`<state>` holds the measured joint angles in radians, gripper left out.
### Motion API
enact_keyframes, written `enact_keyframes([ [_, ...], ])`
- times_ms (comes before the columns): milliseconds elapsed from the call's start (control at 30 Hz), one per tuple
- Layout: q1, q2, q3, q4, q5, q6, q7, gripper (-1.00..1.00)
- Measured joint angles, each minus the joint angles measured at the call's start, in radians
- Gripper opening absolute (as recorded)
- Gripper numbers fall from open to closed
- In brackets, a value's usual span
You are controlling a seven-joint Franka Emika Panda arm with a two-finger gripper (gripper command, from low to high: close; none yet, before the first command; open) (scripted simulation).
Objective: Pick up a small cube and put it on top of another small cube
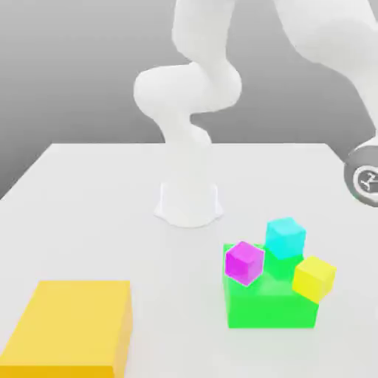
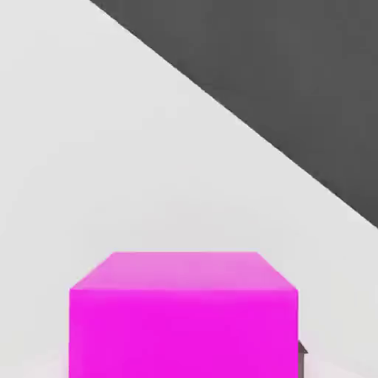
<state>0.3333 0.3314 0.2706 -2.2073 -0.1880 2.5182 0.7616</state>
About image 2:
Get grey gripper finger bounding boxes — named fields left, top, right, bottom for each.
left=298, top=340, right=340, bottom=378

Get small magenta cube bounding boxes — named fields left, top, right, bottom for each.
left=69, top=251, right=299, bottom=378

